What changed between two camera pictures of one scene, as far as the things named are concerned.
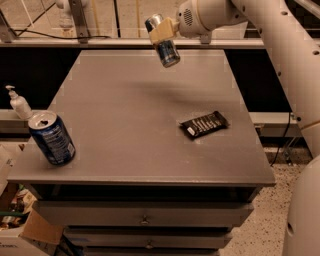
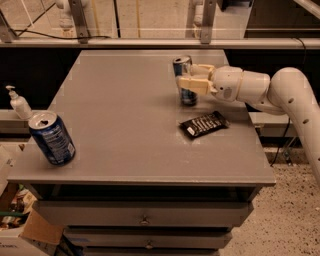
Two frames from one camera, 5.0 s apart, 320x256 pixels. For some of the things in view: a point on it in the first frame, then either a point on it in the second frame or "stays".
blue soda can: [53, 137] stays
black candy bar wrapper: [204, 124] stays
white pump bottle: [19, 105] stays
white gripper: [187, 20] -> [227, 83]
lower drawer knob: [149, 246] stays
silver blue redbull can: [168, 49] -> [182, 66]
